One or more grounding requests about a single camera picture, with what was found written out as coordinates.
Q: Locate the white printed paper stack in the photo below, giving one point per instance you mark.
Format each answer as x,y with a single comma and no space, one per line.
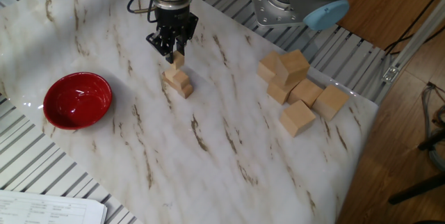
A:
41,210

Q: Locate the white marble pattern board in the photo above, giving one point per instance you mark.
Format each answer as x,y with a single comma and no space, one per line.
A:
139,147

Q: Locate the large wooden cube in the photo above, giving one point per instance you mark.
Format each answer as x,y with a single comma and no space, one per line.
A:
293,65
278,93
297,118
330,101
306,90
267,64

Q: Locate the aluminium frame profile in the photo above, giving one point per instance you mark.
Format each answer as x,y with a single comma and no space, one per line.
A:
413,48

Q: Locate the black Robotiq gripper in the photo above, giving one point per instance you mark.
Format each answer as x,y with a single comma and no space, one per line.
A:
172,22

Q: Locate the small wooden cube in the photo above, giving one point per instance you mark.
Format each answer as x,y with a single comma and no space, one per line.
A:
186,92
172,86
181,78
178,60
169,74
164,78

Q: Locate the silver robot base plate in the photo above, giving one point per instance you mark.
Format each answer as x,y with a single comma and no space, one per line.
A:
274,13

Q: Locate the black chair base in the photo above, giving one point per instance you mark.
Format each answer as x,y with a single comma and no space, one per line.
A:
417,189

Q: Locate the red bowl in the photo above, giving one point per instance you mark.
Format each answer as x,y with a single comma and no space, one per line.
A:
78,102

